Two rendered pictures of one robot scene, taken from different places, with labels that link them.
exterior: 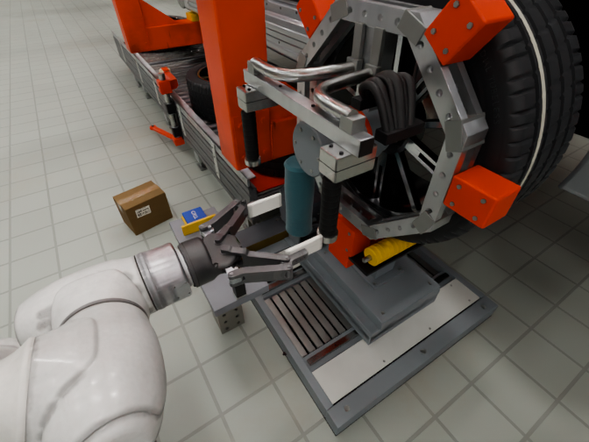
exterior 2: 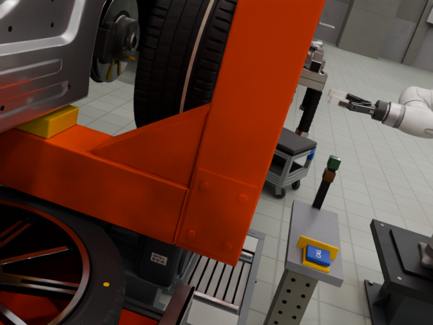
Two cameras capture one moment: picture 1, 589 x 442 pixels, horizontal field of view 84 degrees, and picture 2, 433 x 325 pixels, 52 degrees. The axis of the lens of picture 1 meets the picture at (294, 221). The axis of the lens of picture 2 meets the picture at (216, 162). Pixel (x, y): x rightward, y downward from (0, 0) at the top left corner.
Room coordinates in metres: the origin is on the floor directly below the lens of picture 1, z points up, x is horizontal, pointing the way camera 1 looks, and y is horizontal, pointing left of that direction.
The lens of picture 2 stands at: (1.97, 0.77, 1.14)
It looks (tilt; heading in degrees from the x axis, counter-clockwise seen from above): 22 degrees down; 219
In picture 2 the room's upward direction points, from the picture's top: 16 degrees clockwise
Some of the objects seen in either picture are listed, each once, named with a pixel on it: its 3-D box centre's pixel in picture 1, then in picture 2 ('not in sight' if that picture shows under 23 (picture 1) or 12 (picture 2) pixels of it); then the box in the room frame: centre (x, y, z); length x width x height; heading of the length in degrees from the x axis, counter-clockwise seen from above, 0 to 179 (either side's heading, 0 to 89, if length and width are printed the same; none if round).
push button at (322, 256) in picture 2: (195, 217); (317, 256); (0.87, 0.35, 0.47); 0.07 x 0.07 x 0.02; 32
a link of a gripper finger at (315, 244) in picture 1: (304, 249); (337, 94); (0.37, -0.02, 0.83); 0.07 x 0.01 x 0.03; 122
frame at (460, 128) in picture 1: (365, 131); not in sight; (0.75, -0.18, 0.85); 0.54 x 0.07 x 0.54; 32
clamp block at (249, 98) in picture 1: (258, 95); (310, 77); (0.79, 0.09, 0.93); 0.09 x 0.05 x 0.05; 122
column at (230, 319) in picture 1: (221, 288); (292, 295); (0.75, 0.28, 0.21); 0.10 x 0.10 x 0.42; 32
